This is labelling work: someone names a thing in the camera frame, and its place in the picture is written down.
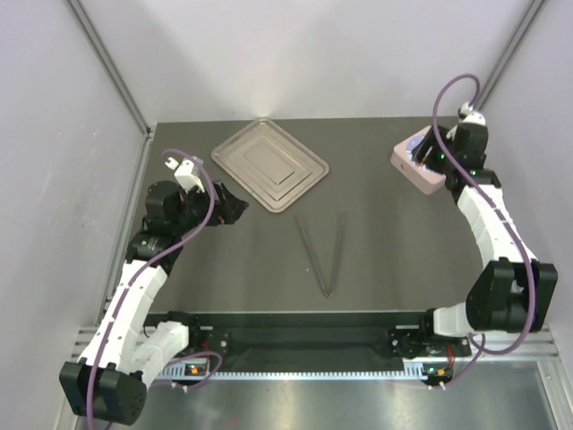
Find aluminium frame rail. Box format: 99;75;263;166
66;325;563;382

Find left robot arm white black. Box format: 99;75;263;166
59;180;249;426

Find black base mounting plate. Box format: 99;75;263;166
144;311;467;358

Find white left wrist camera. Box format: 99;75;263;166
165;156;205;193

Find metal tongs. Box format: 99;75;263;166
295;211;347;300

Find silver metal tray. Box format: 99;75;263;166
211;118;329;213

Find pink chocolate tin box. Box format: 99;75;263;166
390;152;446;195

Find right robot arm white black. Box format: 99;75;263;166
411;119;558;355

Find silver tin lid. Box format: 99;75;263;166
392;125;432;171

